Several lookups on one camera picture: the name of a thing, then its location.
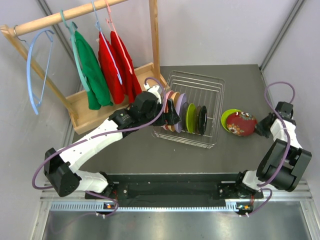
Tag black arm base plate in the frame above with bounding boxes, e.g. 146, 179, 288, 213
100, 180, 262, 200

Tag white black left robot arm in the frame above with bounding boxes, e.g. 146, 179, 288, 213
43, 91, 181, 199

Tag wooden clothes rack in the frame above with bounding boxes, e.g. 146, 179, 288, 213
0, 0, 167, 134

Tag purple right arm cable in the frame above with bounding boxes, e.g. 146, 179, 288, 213
237, 81, 297, 217

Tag green shirt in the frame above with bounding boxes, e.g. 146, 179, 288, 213
74, 31, 114, 110

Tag red shirt left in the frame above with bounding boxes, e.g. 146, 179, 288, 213
98, 32, 125, 105

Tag red shirt right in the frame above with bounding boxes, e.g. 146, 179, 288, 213
110, 31, 142, 104

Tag red floral plate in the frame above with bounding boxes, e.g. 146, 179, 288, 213
226, 111, 258, 137

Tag metal wire dish rack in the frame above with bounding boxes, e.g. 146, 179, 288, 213
153, 71, 225, 149

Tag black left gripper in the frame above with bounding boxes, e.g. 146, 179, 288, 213
140, 99, 181, 127

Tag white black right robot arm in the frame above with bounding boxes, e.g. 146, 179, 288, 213
233, 101, 312, 198

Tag grey slotted cable duct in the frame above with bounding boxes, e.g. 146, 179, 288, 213
49, 201, 255, 212

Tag yellow plastic plate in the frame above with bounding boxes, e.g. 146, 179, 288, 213
167, 90, 181, 132

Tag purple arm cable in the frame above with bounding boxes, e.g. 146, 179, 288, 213
237, 81, 297, 217
32, 76, 167, 217

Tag light blue empty hanger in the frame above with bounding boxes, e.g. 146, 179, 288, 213
26, 29, 55, 115

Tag pink plastic plate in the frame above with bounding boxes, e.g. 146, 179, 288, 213
162, 90, 174, 131

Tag dark plate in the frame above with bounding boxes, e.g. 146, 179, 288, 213
194, 105, 202, 134

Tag pink hanger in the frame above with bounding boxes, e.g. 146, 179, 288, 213
104, 0, 133, 75

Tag black plate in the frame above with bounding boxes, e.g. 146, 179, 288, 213
198, 105, 208, 135

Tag teal hanger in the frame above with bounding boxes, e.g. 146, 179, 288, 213
59, 9, 90, 92

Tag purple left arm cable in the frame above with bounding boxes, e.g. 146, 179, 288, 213
32, 76, 167, 217

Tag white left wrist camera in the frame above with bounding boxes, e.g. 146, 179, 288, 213
144, 83, 163, 104

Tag red shirt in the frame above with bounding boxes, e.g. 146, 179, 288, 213
110, 31, 142, 104
98, 32, 125, 105

